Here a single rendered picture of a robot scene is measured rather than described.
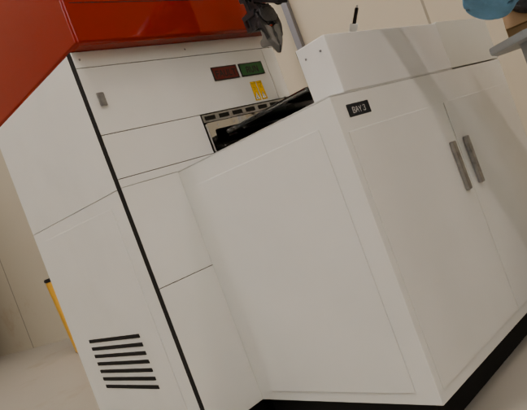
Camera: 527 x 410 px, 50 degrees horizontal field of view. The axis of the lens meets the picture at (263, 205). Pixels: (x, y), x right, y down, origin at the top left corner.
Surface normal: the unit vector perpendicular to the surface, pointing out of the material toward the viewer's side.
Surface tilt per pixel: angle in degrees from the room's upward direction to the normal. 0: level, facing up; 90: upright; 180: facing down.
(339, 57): 90
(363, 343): 90
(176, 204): 90
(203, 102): 90
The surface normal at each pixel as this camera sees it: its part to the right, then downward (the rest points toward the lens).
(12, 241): -0.50, 0.20
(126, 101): 0.65, -0.23
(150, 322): -0.68, 0.26
